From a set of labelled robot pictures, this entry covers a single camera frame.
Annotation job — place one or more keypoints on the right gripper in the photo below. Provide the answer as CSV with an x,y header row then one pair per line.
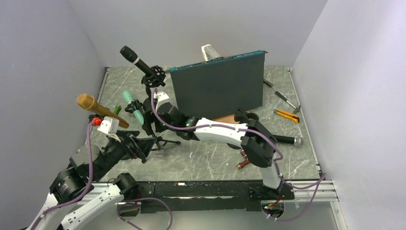
x,y
150,117

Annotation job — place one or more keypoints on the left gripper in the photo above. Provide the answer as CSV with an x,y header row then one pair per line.
x,y
142,145

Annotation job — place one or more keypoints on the black tripod shock mount stand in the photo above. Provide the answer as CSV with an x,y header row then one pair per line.
x,y
160,142

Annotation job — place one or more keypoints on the mint green microphone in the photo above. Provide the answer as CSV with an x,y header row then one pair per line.
x,y
133,106

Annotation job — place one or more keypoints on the black round base clip stand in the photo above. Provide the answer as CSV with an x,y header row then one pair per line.
x,y
241,116

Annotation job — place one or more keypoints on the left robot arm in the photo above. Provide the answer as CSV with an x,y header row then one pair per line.
x,y
73,183

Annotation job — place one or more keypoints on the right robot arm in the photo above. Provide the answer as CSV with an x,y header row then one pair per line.
x,y
247,134

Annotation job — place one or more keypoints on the gold microphone black stand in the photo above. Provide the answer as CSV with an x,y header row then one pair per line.
x,y
93,117

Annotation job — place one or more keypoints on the black microphone white band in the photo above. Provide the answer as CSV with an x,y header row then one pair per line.
x,y
133,58

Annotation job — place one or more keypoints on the green marker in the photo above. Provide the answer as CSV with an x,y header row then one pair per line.
x,y
117,110

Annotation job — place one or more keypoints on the dark grey upright board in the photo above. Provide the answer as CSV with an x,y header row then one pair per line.
x,y
219,87

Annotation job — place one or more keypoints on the wooden board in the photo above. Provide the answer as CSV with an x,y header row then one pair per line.
x,y
230,119

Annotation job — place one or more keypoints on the yellow utility knife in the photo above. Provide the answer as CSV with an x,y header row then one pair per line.
x,y
287,115

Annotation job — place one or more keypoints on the small black hammer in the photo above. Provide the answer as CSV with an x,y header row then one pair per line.
x,y
296,108

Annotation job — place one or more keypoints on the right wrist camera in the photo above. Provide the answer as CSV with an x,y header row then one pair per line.
x,y
160,99

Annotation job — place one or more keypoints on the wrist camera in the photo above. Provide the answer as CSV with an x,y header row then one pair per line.
x,y
160,99
107,125

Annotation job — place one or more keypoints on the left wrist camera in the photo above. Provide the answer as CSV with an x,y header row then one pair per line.
x,y
107,125

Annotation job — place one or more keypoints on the white bracket behind board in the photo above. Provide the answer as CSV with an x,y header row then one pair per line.
x,y
209,53

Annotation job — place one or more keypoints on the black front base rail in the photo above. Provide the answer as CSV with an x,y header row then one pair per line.
x,y
207,195

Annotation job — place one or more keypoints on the black screwdriver handle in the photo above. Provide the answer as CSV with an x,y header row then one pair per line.
x,y
269,84

